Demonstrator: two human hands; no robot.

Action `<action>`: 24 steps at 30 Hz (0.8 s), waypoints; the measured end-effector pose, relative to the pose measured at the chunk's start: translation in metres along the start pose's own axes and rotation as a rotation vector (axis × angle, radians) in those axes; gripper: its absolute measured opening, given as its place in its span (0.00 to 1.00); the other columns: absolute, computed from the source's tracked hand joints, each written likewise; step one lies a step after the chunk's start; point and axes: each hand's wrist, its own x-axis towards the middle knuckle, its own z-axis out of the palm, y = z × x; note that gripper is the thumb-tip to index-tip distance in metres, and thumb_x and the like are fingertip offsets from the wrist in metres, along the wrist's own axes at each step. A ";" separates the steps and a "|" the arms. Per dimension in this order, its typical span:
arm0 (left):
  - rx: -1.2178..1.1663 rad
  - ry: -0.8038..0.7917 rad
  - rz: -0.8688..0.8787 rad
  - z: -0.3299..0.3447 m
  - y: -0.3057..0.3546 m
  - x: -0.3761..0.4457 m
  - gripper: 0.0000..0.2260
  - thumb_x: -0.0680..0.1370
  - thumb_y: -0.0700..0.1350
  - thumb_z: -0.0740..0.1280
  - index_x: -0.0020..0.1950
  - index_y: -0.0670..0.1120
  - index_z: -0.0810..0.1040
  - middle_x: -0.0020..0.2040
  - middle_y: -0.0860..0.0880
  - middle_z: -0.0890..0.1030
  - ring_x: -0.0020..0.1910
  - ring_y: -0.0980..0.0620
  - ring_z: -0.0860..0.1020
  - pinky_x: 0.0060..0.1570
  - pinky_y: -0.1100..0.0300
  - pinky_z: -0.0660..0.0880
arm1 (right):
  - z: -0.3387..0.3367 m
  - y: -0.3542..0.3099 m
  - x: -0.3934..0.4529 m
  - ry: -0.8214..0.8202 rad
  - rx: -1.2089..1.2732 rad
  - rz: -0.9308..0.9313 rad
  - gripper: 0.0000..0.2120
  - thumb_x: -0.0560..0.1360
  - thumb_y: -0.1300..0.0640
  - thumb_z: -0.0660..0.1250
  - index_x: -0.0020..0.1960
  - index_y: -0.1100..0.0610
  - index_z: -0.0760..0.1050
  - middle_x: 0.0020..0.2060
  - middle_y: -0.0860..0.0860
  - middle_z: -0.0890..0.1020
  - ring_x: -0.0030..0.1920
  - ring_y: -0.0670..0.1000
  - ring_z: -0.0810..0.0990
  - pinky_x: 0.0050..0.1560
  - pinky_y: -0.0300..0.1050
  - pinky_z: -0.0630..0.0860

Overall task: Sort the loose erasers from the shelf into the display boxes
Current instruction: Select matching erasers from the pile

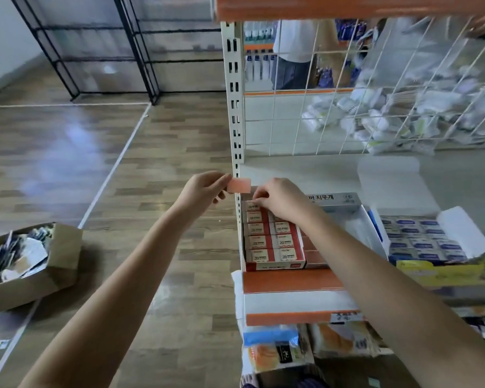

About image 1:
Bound person's right hand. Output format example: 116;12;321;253
251;177;321;228

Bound person's left hand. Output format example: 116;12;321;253
171;171;232;224

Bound pink eraser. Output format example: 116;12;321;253
226;177;253;196

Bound red eraser display box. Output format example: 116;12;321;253
241;198;307;272

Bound box of pink-blue erasers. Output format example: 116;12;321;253
299;192;373;270

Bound blue white eraser box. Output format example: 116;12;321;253
356;156;485;267

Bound person's left forearm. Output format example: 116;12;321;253
18;207;199;388

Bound person's right forearm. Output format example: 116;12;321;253
297;206;485;388

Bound white orange metal shelf unit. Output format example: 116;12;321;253
212;0;485;388

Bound open brown cardboard box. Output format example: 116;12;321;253
0;222;84;317

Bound row of blue bottles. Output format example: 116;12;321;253
244;20;280;84

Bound blue orange snack packet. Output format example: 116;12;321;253
241;323;316;377

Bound pile of white packets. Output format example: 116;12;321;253
301;44;485;154

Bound black metal rack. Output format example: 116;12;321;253
8;0;227;103

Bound yellow price label strip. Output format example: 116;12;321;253
396;258;485;289

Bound pile of packets in carton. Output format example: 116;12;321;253
0;226;56;286

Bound white wire grid panel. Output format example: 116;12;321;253
241;16;485;158

